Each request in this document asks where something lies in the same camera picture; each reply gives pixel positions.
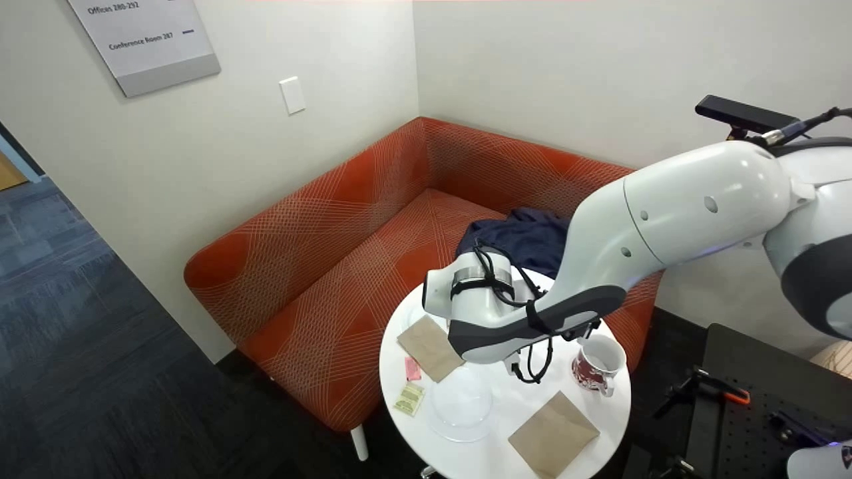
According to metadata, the navy blue cloth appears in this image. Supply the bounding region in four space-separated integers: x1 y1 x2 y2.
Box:
455 208 567 276

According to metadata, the orange corner sofa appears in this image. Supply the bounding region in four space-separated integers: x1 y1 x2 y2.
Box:
185 118 626 433

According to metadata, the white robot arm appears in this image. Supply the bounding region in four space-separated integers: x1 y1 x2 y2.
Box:
420 141 852 365

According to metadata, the brown napkin left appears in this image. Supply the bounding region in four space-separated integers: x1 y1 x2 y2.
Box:
398 316 463 383

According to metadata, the round white table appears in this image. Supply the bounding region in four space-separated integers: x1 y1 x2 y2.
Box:
379 287 630 479

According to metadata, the grey wall sign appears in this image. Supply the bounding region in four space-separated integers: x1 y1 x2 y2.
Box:
67 0 222 98

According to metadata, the red sweetener packet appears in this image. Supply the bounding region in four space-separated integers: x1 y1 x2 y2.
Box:
404 356 424 383

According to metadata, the black camera on mount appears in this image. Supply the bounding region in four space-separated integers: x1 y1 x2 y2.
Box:
694 95 793 139

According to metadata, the yellow sweetener packet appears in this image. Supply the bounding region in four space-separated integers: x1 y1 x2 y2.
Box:
395 383 424 415

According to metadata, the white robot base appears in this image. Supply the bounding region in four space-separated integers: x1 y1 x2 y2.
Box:
786 441 852 479

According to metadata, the brown napkin near mug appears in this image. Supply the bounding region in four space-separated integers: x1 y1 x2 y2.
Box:
508 395 600 479

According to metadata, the black clamp orange handle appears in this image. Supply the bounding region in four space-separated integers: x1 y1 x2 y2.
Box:
654 367 752 417

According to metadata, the red and white mug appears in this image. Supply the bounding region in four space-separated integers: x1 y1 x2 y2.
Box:
573 335 626 397

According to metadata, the clear plastic lid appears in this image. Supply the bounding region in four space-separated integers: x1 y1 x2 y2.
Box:
432 367 491 431

